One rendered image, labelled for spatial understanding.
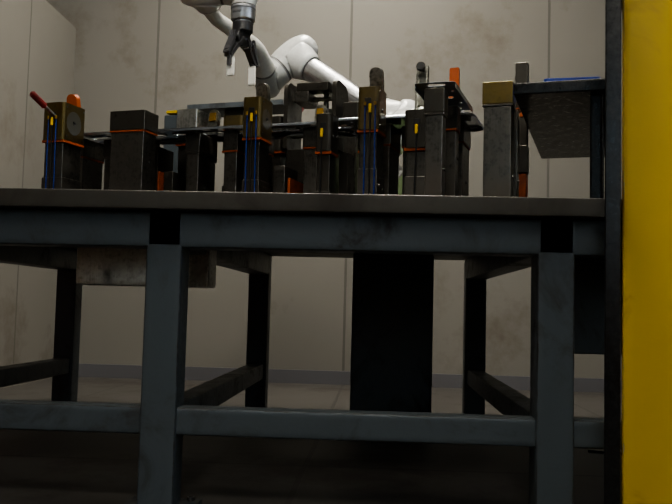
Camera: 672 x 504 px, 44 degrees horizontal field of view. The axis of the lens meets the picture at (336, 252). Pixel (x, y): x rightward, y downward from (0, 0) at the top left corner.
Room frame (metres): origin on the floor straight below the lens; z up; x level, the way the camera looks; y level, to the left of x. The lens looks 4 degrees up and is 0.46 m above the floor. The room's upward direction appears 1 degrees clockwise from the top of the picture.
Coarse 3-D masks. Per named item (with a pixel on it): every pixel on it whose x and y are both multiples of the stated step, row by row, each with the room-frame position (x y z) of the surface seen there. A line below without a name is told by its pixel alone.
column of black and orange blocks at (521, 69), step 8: (520, 64) 2.42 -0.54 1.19; (520, 72) 2.42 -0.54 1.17; (528, 72) 2.44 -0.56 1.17; (520, 80) 2.42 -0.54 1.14; (528, 80) 2.44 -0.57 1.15; (520, 120) 2.42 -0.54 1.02; (520, 128) 2.42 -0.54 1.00; (520, 136) 2.42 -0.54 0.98; (520, 144) 2.42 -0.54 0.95; (520, 152) 2.41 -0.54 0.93; (528, 152) 2.44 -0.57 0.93; (520, 160) 2.41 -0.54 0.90; (528, 160) 2.44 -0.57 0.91; (520, 168) 2.41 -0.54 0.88; (528, 168) 2.44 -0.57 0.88; (520, 176) 2.42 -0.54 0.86; (520, 184) 2.42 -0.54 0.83; (520, 192) 2.42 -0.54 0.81
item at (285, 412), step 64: (0, 256) 2.63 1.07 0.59; (64, 256) 3.17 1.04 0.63; (128, 256) 2.08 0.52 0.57; (192, 256) 2.07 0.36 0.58; (256, 256) 2.92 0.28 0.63; (512, 256) 1.84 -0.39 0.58; (576, 256) 1.79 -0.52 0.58; (64, 320) 3.30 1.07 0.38; (256, 320) 3.26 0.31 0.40; (576, 320) 2.01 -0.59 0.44; (0, 384) 2.70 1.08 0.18; (64, 384) 3.30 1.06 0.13; (256, 384) 3.26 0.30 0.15
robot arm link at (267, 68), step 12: (180, 0) 2.96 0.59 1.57; (192, 0) 2.93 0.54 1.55; (204, 0) 2.92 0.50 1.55; (216, 0) 2.92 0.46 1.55; (204, 12) 2.99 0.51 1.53; (216, 12) 3.03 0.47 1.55; (216, 24) 3.09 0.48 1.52; (228, 24) 3.11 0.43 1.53; (252, 36) 3.19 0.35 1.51; (264, 48) 3.25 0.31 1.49; (264, 60) 3.28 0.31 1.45; (264, 72) 3.34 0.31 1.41
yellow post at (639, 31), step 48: (624, 0) 1.70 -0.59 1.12; (624, 48) 1.70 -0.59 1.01; (624, 96) 1.70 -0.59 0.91; (624, 144) 1.70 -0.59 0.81; (624, 192) 1.70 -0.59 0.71; (624, 240) 1.70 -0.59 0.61; (624, 288) 1.70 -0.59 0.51; (624, 336) 1.70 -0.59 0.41; (624, 384) 1.70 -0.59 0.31; (624, 432) 1.70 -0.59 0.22; (624, 480) 1.70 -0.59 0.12
